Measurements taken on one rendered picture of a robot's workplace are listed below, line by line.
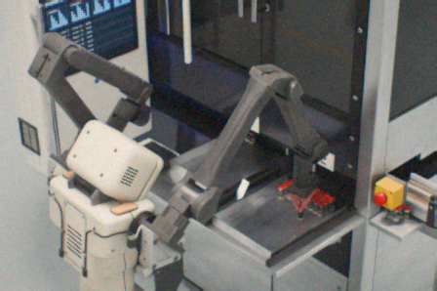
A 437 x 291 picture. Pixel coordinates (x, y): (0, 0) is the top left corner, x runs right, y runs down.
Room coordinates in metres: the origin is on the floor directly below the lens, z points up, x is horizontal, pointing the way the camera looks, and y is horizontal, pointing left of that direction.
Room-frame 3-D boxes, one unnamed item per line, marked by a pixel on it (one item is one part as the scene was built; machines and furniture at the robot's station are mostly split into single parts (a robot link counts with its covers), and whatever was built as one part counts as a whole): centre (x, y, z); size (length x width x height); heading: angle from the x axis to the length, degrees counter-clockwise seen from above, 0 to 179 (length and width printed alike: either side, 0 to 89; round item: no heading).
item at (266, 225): (2.28, -0.18, 0.90); 0.34 x 0.26 x 0.04; 132
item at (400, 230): (2.27, -0.56, 0.87); 0.14 x 0.13 x 0.02; 132
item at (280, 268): (2.43, -0.10, 0.87); 0.70 x 0.48 x 0.02; 42
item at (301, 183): (2.28, -0.25, 1.03); 0.10 x 0.07 x 0.07; 147
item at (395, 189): (2.25, -0.52, 0.99); 0.08 x 0.07 x 0.07; 132
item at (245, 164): (2.61, -0.04, 0.90); 0.34 x 0.26 x 0.04; 132
